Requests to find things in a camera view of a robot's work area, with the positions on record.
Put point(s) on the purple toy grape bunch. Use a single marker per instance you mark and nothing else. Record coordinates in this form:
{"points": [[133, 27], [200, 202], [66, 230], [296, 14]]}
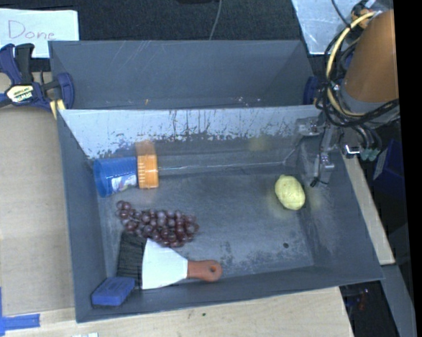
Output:
{"points": [[161, 225]]}

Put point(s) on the blue sponge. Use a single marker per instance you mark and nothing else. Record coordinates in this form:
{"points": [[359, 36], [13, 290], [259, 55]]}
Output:
{"points": [[113, 291]]}

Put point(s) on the yellow lemon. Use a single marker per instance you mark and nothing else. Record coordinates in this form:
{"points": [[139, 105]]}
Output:
{"points": [[290, 192]]}

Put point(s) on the grey metal bin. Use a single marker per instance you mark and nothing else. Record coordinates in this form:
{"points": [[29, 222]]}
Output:
{"points": [[236, 216]]}

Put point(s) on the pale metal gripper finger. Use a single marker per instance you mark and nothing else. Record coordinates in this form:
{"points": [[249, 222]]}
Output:
{"points": [[315, 169], [328, 166]]}

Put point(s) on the blue plastic cup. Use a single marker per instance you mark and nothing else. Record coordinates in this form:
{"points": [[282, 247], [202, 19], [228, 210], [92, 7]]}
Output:
{"points": [[114, 172]]}

